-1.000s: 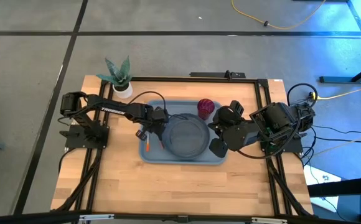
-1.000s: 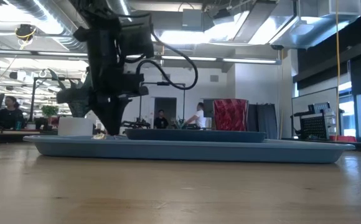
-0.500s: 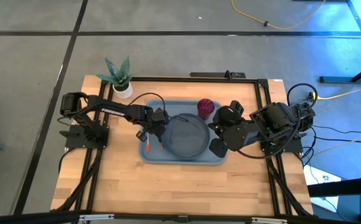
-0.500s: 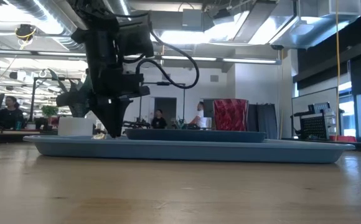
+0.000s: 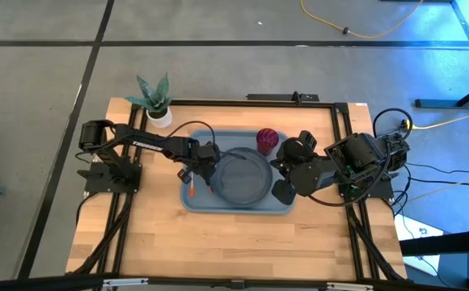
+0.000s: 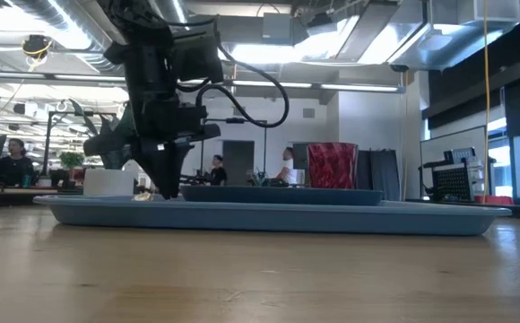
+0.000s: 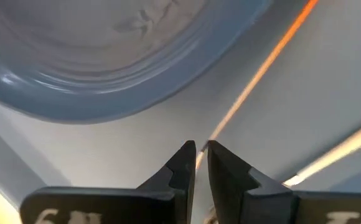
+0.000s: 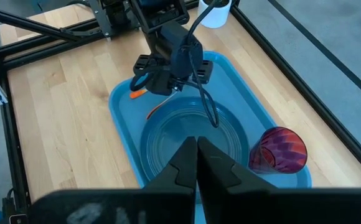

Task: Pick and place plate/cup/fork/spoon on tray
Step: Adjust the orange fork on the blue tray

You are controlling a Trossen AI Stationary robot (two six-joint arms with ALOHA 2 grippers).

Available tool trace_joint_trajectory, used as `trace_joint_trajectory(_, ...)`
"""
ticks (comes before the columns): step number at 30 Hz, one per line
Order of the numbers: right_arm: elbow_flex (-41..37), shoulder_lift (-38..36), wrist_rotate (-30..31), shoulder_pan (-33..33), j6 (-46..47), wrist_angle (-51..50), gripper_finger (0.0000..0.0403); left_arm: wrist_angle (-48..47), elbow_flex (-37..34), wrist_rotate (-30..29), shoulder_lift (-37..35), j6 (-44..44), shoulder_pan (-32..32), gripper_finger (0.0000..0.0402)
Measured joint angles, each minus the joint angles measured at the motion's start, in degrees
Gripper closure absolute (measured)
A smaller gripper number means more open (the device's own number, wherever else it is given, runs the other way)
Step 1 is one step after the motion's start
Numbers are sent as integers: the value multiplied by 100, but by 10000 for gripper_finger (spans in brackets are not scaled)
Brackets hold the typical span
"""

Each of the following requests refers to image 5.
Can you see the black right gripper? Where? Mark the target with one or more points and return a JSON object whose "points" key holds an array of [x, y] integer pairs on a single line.
{"points": [[305, 175]]}

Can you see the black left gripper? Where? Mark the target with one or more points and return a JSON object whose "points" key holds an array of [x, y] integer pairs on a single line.
{"points": [[208, 155]]}

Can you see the dark blue round plate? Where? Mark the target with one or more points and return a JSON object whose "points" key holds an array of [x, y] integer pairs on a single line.
{"points": [[242, 178]]}

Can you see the red faceted plastic cup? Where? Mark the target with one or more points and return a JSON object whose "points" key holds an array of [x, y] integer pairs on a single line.
{"points": [[267, 141]]}

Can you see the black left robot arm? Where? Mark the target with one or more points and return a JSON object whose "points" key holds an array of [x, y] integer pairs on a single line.
{"points": [[149, 144]]}

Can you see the blue plastic tray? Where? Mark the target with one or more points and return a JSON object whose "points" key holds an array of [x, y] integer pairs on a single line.
{"points": [[234, 208]]}

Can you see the green plant in white pot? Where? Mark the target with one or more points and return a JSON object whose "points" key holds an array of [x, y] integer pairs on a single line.
{"points": [[159, 119]]}

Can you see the white paper sheet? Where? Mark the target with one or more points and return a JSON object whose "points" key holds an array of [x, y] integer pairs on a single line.
{"points": [[408, 226]]}

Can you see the black furniture beam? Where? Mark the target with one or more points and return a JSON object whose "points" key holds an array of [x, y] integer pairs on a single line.
{"points": [[461, 241]]}

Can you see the black rig beam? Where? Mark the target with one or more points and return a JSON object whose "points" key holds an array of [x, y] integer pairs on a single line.
{"points": [[36, 283]]}

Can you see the black bracket bar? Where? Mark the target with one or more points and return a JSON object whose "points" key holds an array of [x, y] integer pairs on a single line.
{"points": [[275, 97]]}

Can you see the silver metal bracket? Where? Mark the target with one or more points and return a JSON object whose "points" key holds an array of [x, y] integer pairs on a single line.
{"points": [[125, 282], [349, 286]]}

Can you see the dark metal stand frame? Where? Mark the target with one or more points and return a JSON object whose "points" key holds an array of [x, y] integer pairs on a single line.
{"points": [[440, 104]]}

